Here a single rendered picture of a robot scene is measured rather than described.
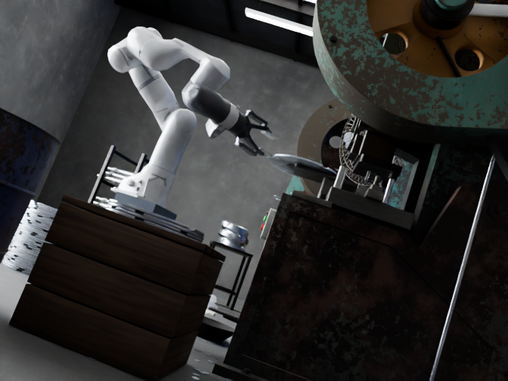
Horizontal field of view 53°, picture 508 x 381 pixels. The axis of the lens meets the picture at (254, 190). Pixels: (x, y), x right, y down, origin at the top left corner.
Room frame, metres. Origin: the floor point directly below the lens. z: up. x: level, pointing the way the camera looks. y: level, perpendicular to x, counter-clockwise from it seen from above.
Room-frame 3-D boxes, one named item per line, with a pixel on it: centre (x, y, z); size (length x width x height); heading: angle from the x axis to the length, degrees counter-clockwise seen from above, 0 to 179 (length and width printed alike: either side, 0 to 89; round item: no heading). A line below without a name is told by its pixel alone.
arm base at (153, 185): (2.00, 0.41, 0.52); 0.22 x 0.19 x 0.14; 68
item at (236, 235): (5.03, 0.02, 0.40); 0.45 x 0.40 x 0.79; 6
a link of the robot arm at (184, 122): (1.95, 0.36, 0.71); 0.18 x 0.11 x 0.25; 19
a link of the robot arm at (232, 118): (1.64, 0.18, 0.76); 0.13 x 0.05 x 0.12; 46
